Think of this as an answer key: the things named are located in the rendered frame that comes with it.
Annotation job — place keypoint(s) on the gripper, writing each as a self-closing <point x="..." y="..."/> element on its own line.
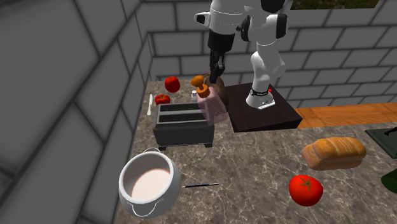
<point x="220" y="39"/>

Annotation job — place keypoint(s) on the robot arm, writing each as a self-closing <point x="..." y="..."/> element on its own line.
<point x="266" y="65"/>

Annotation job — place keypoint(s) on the brown jug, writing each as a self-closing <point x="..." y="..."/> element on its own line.
<point x="224" y="91"/>

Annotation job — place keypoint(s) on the small glass salt shaker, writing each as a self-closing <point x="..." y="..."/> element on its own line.
<point x="194" y="95"/>

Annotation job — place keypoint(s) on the pink soap dispenser orange pump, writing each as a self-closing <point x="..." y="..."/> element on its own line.
<point x="213" y="107"/>

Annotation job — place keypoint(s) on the round red tomato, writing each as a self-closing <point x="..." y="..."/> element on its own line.
<point x="172" y="84"/>

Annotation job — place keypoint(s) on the small flat red tomato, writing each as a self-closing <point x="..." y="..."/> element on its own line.
<point x="162" y="99"/>

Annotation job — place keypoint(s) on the dark robot stand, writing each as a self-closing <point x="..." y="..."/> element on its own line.
<point x="263" y="118"/>

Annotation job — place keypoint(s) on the dark grey toaster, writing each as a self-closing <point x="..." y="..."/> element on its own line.
<point x="183" y="133"/>

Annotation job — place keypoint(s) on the white knife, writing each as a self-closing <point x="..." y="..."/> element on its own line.
<point x="149" y="105"/>

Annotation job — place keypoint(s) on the brown bread loaf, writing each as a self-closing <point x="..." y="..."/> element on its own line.
<point x="335" y="153"/>

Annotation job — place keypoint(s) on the large red tomato green stem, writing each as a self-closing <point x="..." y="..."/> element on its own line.
<point x="305" y="190"/>

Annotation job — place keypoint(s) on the dark green flat appliance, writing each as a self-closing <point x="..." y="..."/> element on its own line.
<point x="384" y="139"/>

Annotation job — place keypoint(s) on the dark green rounded object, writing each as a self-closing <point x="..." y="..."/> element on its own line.
<point x="390" y="182"/>

